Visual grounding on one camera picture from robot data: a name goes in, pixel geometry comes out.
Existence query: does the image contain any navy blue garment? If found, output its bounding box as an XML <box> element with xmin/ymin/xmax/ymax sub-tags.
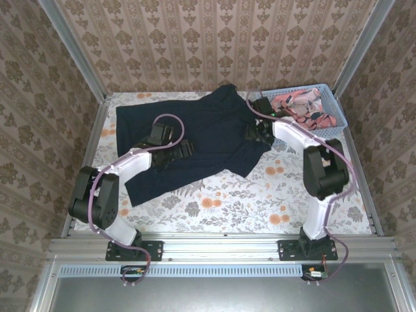
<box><xmin>116</xmin><ymin>83</ymin><xmax>272</xmax><ymax>207</ymax></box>

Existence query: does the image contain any pink patterned garment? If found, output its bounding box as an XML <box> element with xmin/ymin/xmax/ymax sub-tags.
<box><xmin>271</xmin><ymin>89</ymin><xmax>337</xmax><ymax>131</ymax></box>

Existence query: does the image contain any floral patterned table cover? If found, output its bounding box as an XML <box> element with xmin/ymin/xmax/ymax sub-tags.
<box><xmin>73</xmin><ymin>91</ymin><xmax>373</xmax><ymax>235</ymax></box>

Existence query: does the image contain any light blue plastic basket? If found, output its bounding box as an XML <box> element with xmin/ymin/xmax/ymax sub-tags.
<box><xmin>259</xmin><ymin>83</ymin><xmax>348</xmax><ymax>140</ymax></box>

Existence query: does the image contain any grey metal panel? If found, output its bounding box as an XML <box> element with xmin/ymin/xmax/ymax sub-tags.
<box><xmin>48</xmin><ymin>276</ymin><xmax>400</xmax><ymax>312</ymax></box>

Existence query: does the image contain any aluminium table side rail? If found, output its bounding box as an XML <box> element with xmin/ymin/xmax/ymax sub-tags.
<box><xmin>333</xmin><ymin>94</ymin><xmax>384</xmax><ymax>237</ymax></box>
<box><xmin>63</xmin><ymin>96</ymin><xmax>111</xmax><ymax>238</ymax></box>

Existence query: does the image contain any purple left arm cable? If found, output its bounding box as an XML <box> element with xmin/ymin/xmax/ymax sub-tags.
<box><xmin>86</xmin><ymin>113</ymin><xmax>186</xmax><ymax>289</ymax></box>

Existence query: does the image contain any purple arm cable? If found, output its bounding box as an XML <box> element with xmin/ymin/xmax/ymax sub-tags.
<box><xmin>246</xmin><ymin>90</ymin><xmax>356</xmax><ymax>287</ymax></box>
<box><xmin>86</xmin><ymin>113</ymin><xmax>186</xmax><ymax>289</ymax></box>

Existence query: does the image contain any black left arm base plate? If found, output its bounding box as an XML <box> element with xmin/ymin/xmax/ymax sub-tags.
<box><xmin>105</xmin><ymin>240</ymin><xmax>163</xmax><ymax>262</ymax></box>

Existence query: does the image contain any wide aluminium base rail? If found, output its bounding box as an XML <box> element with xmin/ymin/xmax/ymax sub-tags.
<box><xmin>48</xmin><ymin>232</ymin><xmax>399</xmax><ymax>261</ymax></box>

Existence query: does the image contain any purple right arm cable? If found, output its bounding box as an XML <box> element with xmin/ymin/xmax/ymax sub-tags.
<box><xmin>246</xmin><ymin>90</ymin><xmax>356</xmax><ymax>287</ymax></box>

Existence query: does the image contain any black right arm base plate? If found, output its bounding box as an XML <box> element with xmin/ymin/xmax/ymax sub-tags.
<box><xmin>278</xmin><ymin>239</ymin><xmax>338</xmax><ymax>262</ymax></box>

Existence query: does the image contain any small circuit board with wires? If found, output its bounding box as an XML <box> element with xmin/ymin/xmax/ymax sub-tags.
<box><xmin>122</xmin><ymin>265</ymin><xmax>147</xmax><ymax>282</ymax></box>
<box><xmin>302</xmin><ymin>265</ymin><xmax>329</xmax><ymax>282</ymax></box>

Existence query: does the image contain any grey slotted cable duct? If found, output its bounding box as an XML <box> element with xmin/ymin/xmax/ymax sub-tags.
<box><xmin>60</xmin><ymin>263</ymin><xmax>326</xmax><ymax>278</ymax></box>

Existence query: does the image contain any aluminium frame post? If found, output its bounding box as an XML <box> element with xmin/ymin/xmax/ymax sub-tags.
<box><xmin>37</xmin><ymin>0</ymin><xmax>108</xmax><ymax>101</ymax></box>
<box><xmin>333</xmin><ymin>0</ymin><xmax>396</xmax><ymax>98</ymax></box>

